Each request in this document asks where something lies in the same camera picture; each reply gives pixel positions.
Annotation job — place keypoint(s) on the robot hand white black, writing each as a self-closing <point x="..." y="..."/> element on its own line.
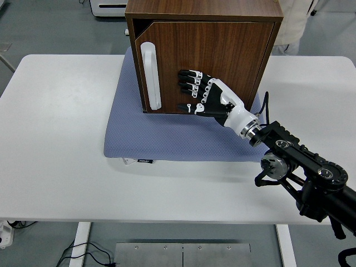
<point x="233" y="111"/>

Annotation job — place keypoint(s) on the brown wooden cabinet door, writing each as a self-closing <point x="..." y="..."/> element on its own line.
<point x="208" y="47"/>

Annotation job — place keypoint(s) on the blue-grey textured mat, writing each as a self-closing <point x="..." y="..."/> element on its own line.
<point x="167" y="139"/>

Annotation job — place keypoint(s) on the white appliance with slot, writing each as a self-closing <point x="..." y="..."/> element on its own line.
<point x="111" y="11"/>

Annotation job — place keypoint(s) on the small grey bracket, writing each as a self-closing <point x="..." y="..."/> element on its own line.
<point x="126" y="32"/>

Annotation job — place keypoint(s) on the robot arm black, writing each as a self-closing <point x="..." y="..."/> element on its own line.
<point x="306" y="158"/>

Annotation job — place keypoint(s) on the white table leg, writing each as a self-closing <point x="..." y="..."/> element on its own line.
<point x="286" y="244"/>
<point x="80" y="239"/>

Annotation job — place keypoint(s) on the person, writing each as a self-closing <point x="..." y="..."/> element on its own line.
<point x="292" y="22"/>

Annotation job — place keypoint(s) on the white power strip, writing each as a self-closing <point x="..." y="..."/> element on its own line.
<point x="6" y="236"/>

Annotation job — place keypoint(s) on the black chair caster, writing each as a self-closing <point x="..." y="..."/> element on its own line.
<point x="314" y="12"/>

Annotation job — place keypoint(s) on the grey metal plate with screws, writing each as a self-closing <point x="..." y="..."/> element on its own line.
<point x="167" y="256"/>

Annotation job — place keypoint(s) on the white mat tag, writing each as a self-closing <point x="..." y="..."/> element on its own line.
<point x="128" y="161"/>

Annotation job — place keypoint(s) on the brown wooden cabinet body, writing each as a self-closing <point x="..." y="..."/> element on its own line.
<point x="203" y="9"/>

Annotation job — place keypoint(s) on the black mat label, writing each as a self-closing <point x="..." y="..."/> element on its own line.
<point x="145" y="161"/>

